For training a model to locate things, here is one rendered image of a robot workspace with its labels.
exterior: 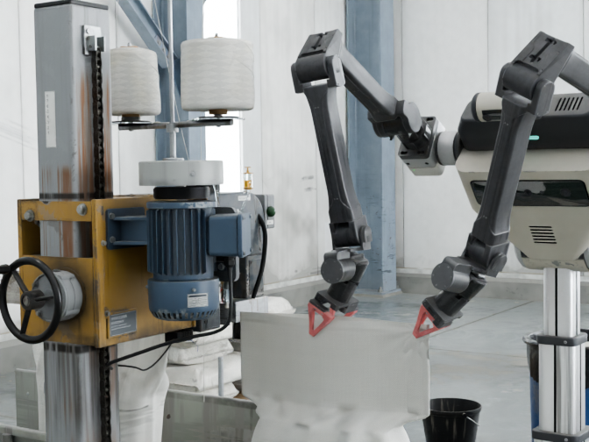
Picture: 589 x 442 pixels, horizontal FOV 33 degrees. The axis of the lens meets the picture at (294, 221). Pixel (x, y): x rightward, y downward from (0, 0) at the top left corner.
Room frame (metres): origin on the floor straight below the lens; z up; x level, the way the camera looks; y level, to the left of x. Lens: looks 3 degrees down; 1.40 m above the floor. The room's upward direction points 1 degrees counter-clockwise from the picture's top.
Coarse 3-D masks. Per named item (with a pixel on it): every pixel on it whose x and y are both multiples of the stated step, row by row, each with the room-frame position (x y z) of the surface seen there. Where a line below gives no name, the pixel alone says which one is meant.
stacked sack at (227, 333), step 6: (222, 324) 5.21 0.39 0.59; (210, 330) 5.11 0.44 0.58; (228, 330) 5.24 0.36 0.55; (210, 336) 5.11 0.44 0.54; (216, 336) 5.16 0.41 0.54; (222, 336) 5.19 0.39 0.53; (228, 336) 5.24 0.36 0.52; (186, 342) 5.02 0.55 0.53; (192, 342) 5.00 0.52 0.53; (198, 342) 5.04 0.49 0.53; (204, 342) 5.09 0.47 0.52; (210, 342) 5.15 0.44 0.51
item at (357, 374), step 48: (240, 336) 2.42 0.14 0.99; (288, 336) 2.33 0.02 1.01; (336, 336) 2.26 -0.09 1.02; (384, 336) 2.22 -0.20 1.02; (288, 384) 2.33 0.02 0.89; (336, 384) 2.26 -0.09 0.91; (384, 384) 2.22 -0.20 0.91; (288, 432) 2.28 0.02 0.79; (336, 432) 2.22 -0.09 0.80; (384, 432) 2.18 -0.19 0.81
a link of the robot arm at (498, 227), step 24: (504, 96) 1.97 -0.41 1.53; (552, 96) 1.92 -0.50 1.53; (504, 120) 1.97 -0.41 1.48; (528, 120) 1.96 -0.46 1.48; (504, 144) 1.98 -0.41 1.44; (504, 168) 1.99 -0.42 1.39; (504, 192) 2.02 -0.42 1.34; (480, 216) 2.07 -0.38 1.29; (504, 216) 2.05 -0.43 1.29; (480, 240) 2.08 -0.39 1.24; (504, 240) 2.08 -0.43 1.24; (480, 264) 2.10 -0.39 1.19
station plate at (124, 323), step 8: (128, 312) 2.17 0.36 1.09; (112, 320) 2.13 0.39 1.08; (120, 320) 2.15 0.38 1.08; (128, 320) 2.17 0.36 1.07; (136, 320) 2.19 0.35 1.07; (112, 328) 2.13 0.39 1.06; (120, 328) 2.15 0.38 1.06; (128, 328) 2.17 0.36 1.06; (136, 328) 2.19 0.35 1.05; (112, 336) 2.13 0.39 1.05
